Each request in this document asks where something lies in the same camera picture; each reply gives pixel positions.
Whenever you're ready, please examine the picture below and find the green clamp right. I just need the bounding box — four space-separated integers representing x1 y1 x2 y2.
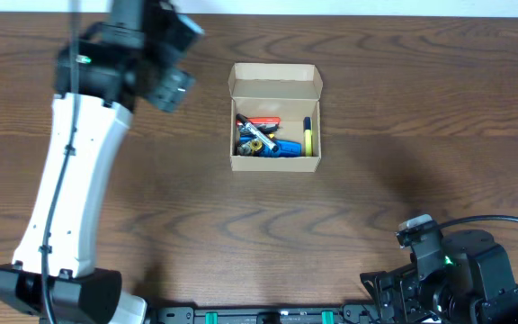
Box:
321 310 335 324

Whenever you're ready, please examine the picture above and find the green clamp left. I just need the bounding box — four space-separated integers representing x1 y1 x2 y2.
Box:
205 311 219 324

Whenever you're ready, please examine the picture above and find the brown cardboard box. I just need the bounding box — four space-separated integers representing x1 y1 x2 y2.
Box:
228 63 323 172

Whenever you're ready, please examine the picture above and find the green clamp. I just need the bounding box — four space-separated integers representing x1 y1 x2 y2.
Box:
321 310 335 324
205 311 219 324

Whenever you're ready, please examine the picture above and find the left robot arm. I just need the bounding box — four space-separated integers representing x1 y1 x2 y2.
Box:
0 11 203 323

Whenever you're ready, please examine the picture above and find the yellow highlighter pen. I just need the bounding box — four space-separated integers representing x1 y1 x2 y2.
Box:
303 117 313 157

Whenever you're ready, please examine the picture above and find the yellow correction tape dispenser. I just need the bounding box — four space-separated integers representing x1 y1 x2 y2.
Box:
237 137 264 157

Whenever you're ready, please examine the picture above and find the black capped whiteboard marker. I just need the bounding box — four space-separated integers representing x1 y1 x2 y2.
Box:
236 113 279 152

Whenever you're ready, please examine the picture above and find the black aluminium mounting rail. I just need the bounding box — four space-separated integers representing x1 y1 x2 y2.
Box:
144 303 380 324

